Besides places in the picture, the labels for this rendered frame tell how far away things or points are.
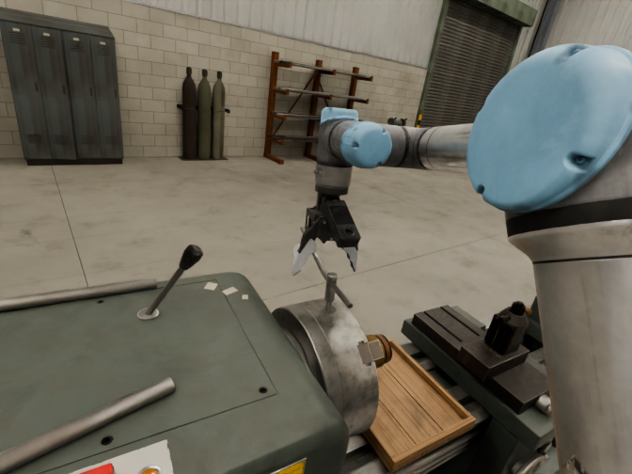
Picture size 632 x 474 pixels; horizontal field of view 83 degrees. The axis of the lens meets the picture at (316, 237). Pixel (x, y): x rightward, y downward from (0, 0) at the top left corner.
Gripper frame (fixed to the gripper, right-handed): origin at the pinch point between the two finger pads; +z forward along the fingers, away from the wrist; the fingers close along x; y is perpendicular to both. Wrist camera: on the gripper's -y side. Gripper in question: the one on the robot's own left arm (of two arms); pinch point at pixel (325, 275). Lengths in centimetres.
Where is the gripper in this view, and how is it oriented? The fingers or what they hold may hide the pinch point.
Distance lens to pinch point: 80.9
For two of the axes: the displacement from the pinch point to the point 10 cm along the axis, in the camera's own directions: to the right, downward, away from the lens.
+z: -0.9, 9.4, 3.3
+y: -3.2, -3.4, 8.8
